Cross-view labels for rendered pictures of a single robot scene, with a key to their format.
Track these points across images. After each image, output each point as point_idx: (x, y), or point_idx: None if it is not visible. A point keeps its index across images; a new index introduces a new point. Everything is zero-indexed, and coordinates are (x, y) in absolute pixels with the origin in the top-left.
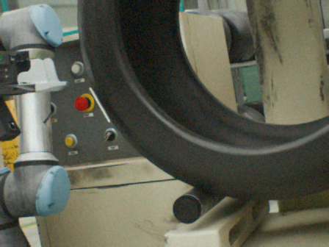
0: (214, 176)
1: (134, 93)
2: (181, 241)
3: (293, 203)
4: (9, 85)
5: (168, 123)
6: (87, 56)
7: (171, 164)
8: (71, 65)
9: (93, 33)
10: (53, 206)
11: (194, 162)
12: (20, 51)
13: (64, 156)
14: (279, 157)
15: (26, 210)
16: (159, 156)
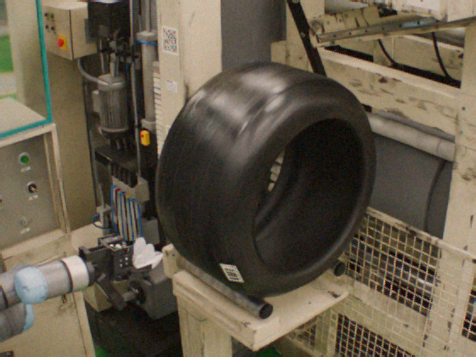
0: (286, 290)
1: (260, 262)
2: (263, 328)
3: None
4: (137, 271)
5: (274, 272)
6: (225, 245)
7: (265, 291)
8: None
9: (240, 232)
10: (32, 324)
11: (280, 287)
12: (111, 235)
13: None
14: (315, 270)
15: (13, 336)
16: (260, 290)
